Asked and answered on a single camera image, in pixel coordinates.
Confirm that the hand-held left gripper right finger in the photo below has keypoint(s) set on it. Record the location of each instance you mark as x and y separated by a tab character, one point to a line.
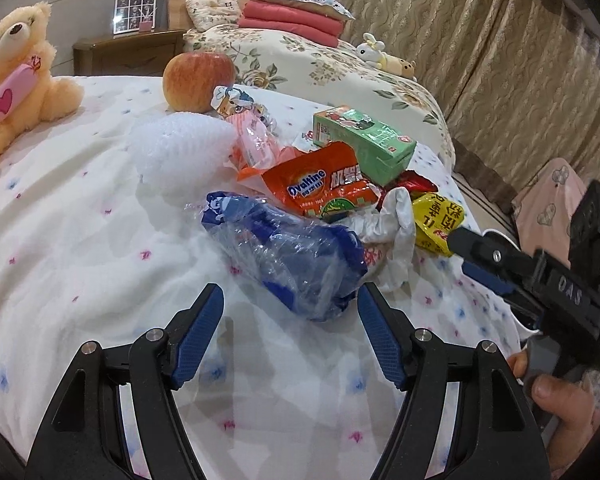
380	340

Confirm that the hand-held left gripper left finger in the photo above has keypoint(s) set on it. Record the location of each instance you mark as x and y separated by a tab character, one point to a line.
200	330

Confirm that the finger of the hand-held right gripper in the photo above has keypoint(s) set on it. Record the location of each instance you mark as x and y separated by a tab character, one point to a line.
490	280
485	250

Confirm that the yellow snack packet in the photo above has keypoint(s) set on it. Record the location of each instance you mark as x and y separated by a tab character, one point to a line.
435	220

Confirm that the white tissue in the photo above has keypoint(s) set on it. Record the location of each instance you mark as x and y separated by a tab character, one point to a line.
395	230

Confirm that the red foil wrapper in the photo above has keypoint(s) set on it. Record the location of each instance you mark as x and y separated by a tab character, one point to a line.
415	182

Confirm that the blue clear plastic bag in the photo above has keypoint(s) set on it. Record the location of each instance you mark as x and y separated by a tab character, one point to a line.
285	255

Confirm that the green milk carton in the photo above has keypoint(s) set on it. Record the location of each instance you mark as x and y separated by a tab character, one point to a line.
370	145

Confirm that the orange snack packet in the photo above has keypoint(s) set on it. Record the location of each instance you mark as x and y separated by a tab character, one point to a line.
325	180

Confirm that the person's right hand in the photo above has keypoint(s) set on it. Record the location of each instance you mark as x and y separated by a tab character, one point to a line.
565	410

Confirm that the pink heart print cloth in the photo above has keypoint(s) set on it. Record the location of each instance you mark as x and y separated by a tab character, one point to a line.
550	195

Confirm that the orange plastic bag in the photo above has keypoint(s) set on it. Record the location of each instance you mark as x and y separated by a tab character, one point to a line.
250	172

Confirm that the white foam fruit net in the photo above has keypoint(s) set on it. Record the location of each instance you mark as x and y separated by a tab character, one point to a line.
180	152

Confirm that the beige patterned curtain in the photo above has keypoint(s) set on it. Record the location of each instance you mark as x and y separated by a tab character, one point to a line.
480	60

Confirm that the yellow animal plush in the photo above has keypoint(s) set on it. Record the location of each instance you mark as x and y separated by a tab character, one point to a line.
400	66

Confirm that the pink clear plastic wrapper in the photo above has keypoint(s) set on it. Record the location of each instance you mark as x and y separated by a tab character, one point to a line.
252	132

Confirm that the white printed wrapper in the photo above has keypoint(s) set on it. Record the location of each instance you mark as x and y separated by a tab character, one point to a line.
310	140

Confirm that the white bunny plush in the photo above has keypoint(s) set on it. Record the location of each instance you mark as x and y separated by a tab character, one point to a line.
370	50

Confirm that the floral quilt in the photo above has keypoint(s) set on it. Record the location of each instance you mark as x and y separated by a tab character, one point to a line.
330	75

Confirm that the red apple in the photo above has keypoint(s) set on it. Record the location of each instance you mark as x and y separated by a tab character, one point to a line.
197	80

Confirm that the wooden nightstand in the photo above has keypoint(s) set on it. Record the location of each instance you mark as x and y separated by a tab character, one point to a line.
125	52

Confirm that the folded red blanket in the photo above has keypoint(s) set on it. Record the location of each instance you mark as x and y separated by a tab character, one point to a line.
290	22

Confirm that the beige teddy bear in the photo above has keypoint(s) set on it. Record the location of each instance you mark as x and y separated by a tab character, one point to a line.
20	70

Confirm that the cream printed pillow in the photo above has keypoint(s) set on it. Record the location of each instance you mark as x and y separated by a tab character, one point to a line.
212	12

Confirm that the photo collage frame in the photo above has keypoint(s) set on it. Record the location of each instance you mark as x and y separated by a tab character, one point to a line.
135	12

